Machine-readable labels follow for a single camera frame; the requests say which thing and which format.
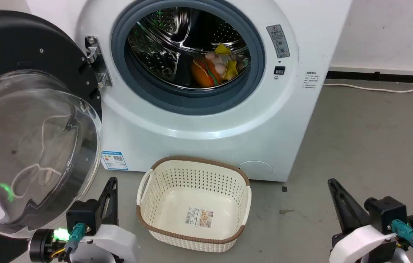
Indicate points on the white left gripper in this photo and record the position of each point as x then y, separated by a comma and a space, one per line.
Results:
111, 241

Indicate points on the grey warning label sticker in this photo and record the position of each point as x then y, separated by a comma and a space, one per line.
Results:
278, 41

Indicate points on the round white filter cover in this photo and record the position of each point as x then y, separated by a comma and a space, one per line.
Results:
255, 170

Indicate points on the black washer door glass bowl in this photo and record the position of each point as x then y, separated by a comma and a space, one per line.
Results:
9, 44

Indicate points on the stainless steel washer drum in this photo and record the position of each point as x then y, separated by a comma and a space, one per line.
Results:
162, 36

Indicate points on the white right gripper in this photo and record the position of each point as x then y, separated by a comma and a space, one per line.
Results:
359, 244

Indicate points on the yellow and white plush doll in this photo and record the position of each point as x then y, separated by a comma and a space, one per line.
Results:
230, 67

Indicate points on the white front-load washing machine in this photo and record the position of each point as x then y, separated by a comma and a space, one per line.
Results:
192, 138

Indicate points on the cream laundry basket brown rim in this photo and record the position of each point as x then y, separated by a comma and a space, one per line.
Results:
195, 175

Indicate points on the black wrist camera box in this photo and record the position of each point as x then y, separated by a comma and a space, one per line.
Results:
84, 215
387, 213

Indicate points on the black baseboard strip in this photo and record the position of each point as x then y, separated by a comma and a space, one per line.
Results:
392, 77

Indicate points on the orange hamburger plush toy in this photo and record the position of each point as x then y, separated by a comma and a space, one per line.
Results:
203, 75

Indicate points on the small printed text label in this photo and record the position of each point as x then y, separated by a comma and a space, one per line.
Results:
311, 80

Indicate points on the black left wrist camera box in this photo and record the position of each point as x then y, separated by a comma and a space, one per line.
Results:
84, 215

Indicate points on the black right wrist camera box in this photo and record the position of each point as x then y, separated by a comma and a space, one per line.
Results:
387, 213

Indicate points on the paper product label sticker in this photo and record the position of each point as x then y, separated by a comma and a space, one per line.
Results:
199, 217

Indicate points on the black door latch slot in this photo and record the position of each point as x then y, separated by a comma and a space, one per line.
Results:
279, 70

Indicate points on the blue white energy label sticker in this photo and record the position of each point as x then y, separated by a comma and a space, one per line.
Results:
114, 160

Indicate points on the chrome door hinge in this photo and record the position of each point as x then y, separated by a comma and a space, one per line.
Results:
95, 54

